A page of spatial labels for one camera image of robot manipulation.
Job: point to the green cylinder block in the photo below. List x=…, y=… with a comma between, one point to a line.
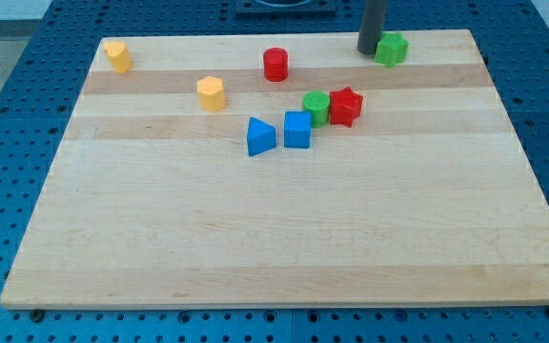
x=317, y=103

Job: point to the blue cube block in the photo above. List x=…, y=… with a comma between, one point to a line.
x=297, y=129

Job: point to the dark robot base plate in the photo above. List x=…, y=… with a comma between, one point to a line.
x=251, y=8

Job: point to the red cylinder block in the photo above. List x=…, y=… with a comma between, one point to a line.
x=275, y=64

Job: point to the red star block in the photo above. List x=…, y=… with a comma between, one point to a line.
x=345, y=107

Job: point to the yellow hexagon block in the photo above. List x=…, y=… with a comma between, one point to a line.
x=211, y=94

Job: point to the green star block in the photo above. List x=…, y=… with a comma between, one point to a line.
x=391, y=49

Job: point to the wooden board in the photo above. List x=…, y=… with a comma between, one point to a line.
x=153, y=203

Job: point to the yellow heart block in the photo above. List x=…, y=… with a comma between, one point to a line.
x=118, y=56

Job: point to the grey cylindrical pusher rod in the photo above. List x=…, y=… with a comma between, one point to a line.
x=371, y=26

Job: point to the blue triangle block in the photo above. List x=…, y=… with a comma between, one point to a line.
x=260, y=136

